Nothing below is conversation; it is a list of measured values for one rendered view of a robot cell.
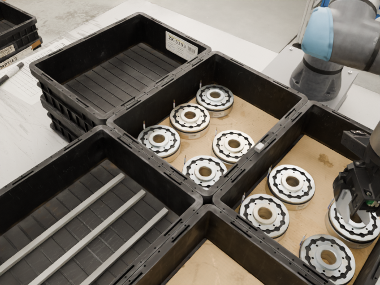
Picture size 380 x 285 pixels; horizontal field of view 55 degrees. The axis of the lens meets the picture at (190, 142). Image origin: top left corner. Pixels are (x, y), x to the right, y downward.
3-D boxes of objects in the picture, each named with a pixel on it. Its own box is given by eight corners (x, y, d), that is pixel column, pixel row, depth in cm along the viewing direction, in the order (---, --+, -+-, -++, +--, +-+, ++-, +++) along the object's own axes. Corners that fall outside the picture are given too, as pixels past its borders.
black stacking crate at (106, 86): (141, 44, 123) (139, 12, 114) (210, 82, 110) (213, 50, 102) (38, 100, 102) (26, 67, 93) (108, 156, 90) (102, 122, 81)
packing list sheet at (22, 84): (60, 37, 143) (60, 36, 143) (103, 59, 135) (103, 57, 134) (-15, 78, 124) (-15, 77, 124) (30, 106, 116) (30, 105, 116)
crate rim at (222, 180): (214, 56, 103) (214, 48, 102) (308, 105, 91) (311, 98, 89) (103, 129, 82) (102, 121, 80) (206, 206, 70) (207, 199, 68)
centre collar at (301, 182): (285, 170, 82) (286, 168, 82) (306, 180, 81) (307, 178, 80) (276, 185, 80) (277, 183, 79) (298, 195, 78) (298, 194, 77)
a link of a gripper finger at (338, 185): (327, 201, 68) (344, 172, 62) (325, 194, 69) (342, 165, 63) (353, 202, 68) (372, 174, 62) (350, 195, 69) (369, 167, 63)
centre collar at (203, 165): (201, 160, 83) (202, 159, 83) (220, 171, 81) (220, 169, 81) (189, 175, 80) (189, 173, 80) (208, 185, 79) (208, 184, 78)
